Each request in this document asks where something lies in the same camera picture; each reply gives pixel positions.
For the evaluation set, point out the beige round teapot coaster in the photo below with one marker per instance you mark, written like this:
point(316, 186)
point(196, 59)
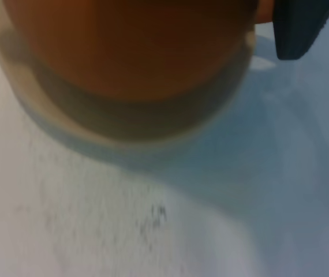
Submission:
point(97, 120)

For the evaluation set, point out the brown clay teapot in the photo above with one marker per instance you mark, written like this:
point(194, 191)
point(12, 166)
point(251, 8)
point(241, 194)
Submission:
point(136, 50)

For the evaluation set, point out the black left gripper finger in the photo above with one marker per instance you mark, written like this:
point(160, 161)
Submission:
point(297, 24)

